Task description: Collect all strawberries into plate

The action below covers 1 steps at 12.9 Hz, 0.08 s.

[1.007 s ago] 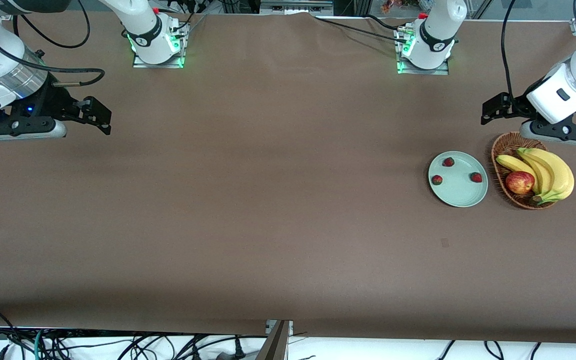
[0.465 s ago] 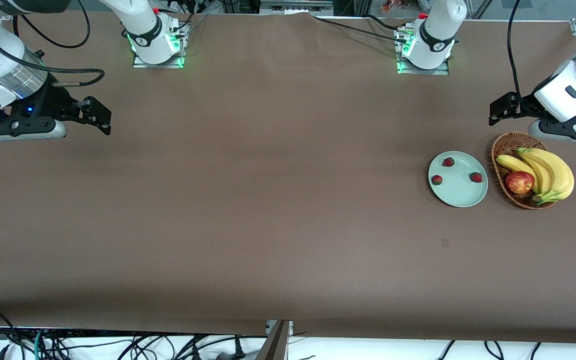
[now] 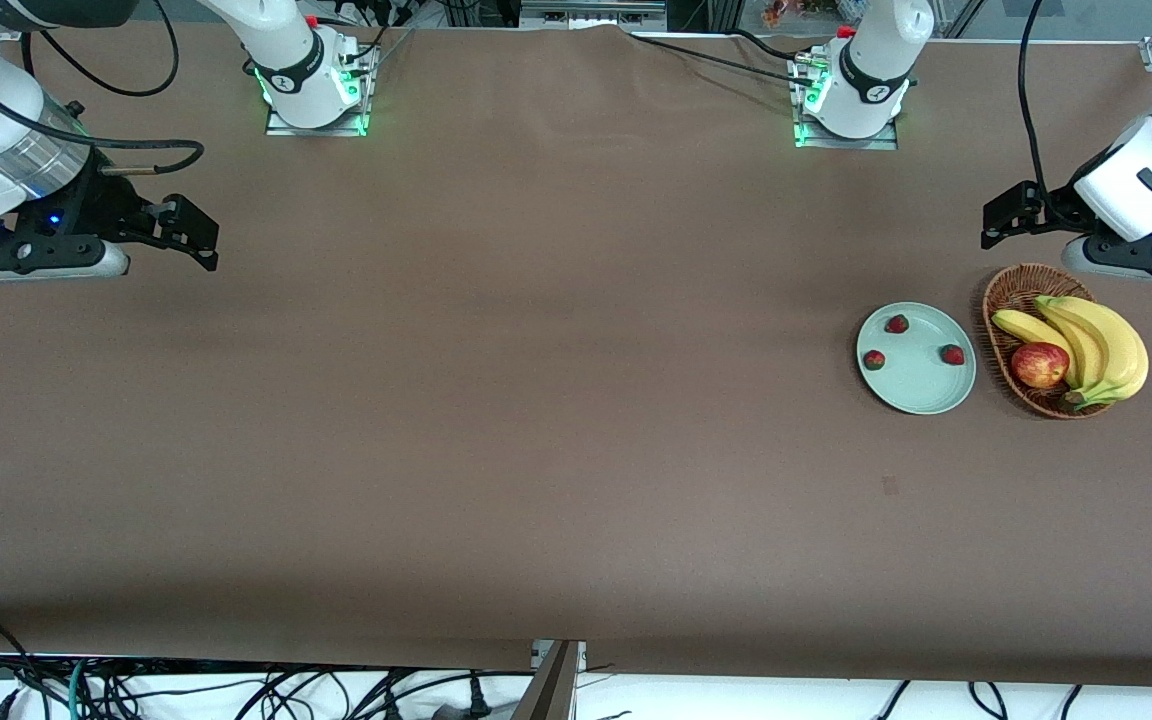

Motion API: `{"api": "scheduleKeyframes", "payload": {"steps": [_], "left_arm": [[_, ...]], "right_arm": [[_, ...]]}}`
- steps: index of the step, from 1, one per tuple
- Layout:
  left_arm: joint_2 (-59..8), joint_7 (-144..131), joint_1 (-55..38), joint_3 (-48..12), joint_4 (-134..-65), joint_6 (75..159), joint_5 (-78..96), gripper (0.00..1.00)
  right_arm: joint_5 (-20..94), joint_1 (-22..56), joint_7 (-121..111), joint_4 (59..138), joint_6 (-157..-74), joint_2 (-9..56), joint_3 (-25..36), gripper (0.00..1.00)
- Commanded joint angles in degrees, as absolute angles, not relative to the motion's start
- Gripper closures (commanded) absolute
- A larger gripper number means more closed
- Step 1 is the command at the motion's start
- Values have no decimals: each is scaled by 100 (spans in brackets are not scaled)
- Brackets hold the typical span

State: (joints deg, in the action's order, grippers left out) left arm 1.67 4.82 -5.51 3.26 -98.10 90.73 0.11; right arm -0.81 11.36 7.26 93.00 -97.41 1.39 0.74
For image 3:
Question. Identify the strawberry with large green cap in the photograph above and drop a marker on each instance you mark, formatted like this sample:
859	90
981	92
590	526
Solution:
874	359

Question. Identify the silver background device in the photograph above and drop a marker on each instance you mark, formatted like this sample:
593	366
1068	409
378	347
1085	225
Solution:
591	10

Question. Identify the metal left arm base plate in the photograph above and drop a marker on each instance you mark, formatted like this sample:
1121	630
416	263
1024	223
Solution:
886	143

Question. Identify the orange red background objects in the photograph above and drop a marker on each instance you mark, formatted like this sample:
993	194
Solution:
786	12

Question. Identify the red apple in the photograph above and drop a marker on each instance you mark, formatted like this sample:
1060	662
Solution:
1039	365

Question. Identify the brown table cover sheet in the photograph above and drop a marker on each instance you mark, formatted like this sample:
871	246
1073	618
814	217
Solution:
576	450

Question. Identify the pale green round plate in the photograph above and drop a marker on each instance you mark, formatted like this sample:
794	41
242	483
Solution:
921	385

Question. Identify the yellow banana bunch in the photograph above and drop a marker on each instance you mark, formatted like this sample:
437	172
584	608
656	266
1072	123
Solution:
1116	350

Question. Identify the red strawberry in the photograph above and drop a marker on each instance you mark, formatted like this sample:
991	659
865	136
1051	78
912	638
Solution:
953	354
897	323

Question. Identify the aluminium frame post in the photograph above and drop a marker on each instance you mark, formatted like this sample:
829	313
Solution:
551	690

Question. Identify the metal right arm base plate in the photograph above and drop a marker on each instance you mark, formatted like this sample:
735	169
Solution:
281	128

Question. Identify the brown wicker basket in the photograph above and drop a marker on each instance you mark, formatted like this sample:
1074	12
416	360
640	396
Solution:
1008	295

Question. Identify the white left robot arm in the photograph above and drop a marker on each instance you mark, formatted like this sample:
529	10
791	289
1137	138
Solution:
876	60

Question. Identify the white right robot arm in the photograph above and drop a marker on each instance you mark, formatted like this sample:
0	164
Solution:
286	50

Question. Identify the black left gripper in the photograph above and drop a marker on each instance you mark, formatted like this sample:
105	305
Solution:
1057	208

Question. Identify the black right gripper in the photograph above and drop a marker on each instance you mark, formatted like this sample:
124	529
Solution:
102	205

